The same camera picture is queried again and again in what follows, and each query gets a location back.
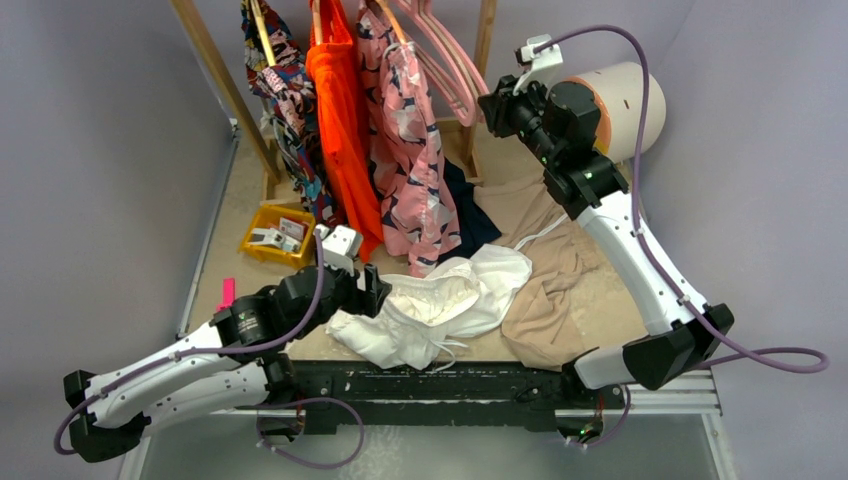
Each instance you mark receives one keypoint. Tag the white item in bin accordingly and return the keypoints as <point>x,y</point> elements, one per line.
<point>274,239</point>

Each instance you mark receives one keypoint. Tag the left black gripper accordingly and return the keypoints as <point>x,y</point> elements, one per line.
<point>365,301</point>

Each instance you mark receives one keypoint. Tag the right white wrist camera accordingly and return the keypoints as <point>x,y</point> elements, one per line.
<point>541,58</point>

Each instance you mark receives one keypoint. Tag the pink plastic clip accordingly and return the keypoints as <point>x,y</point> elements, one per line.
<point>228,294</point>

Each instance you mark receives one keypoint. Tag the navy blue shorts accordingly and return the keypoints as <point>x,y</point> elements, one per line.
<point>475,227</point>

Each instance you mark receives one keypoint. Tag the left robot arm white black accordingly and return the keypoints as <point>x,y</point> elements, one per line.
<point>236,360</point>

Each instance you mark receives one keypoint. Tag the pink shark print shorts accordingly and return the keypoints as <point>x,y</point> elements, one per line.
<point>417,212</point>

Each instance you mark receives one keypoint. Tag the yellow plastic bin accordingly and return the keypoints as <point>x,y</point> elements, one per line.
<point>295,223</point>

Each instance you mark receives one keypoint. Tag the round white drawer cabinet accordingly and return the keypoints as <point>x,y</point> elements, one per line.
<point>618,92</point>

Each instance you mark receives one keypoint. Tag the white shorts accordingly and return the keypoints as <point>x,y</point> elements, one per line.
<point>423,318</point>

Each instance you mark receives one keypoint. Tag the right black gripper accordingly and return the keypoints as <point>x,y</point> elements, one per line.
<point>499,105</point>

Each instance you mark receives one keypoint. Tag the comic print shorts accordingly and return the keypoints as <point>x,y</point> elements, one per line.
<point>276,73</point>

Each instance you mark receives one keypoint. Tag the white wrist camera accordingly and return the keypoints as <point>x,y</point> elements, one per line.
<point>541,58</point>
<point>340,246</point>

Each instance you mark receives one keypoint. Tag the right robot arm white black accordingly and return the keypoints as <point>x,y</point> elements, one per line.
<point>558,126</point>

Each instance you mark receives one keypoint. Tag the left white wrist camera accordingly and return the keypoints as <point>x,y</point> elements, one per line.
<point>340,246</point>

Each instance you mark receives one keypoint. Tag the beige shorts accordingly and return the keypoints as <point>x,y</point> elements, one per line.
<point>574,300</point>

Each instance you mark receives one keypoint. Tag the wooden clothes rack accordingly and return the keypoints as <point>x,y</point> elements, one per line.
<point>210,58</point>

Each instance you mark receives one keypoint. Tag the orange mesh shorts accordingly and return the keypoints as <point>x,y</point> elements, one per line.
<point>342,121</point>

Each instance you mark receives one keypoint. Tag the pink wooden hanger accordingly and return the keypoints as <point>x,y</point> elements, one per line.
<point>464,73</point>
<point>440,73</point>

